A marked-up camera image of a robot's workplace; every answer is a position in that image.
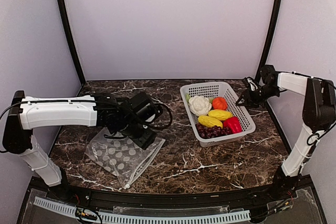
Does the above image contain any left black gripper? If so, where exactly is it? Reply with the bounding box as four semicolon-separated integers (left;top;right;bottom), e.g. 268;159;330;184
118;117;158;150

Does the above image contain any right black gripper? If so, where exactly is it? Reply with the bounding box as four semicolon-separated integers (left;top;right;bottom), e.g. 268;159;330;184
236;84;280;108

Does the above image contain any yellow corn toy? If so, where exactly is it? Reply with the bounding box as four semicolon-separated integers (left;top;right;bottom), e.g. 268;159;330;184
208;110;233;121
197;115;223;128

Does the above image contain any clear polka dot zip bag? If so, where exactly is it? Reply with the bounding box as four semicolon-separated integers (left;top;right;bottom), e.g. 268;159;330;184
85;127;165;189

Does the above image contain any white cauliflower toy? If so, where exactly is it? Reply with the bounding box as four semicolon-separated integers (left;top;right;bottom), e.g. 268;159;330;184
188;95;212;116

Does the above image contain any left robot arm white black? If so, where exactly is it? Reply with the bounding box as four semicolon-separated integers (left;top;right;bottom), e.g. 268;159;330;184
2;91;162;201

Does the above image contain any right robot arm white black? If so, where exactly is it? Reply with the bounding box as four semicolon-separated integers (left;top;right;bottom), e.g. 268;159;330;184
236;65;335;200

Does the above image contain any orange pumpkin toy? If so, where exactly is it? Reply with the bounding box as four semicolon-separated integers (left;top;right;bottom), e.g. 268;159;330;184
212;97;228;110

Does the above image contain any red bell pepper toy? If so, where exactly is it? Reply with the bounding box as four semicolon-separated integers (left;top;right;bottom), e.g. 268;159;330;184
223;116;242;134

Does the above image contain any dark red grape bunch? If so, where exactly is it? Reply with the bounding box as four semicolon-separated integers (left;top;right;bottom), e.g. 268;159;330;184
196;123;232;139

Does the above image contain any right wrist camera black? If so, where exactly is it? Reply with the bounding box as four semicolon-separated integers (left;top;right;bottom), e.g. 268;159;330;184
243;77;259;91

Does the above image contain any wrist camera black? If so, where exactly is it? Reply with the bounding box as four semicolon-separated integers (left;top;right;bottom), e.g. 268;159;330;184
243;77;259;91
150;101;173;130

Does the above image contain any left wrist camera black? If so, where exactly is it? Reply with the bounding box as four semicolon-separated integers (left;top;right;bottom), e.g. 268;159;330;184
150;101;173;130

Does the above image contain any black front rail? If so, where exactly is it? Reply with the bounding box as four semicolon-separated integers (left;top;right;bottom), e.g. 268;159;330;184
28;176;313;210

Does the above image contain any small circuit board with wires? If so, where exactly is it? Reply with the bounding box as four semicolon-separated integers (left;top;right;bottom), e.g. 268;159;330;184
75;208;102;223

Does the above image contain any white slotted cable duct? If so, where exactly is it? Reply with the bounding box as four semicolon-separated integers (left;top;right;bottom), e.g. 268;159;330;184
33;197;251;223

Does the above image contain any right black frame post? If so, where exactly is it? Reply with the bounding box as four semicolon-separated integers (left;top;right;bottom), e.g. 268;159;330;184
259;0;281;67

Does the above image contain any black frame post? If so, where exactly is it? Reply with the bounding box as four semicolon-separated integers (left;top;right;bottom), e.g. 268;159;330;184
259;0;281;67
57;0;86;86

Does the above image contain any left black frame post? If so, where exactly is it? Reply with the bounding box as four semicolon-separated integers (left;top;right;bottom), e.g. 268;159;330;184
57;0;86;86

